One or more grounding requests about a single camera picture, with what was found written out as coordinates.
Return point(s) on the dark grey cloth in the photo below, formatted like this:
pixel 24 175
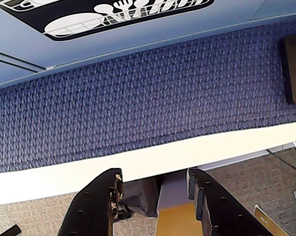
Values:
pixel 140 199

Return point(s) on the wooden piece with white label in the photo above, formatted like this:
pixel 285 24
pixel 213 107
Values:
pixel 273 223

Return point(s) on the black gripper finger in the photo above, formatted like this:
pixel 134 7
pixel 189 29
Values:
pixel 226 211
pixel 93 209

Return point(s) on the small black bar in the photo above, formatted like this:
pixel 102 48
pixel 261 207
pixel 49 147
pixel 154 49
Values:
pixel 11 231

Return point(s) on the purple woven rug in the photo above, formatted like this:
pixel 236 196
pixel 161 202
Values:
pixel 142 105

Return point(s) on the wooden table leg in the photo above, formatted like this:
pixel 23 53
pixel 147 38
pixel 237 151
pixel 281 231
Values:
pixel 174 216

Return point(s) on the blue dishwasher print cabinet door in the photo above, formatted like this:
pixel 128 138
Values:
pixel 142 32

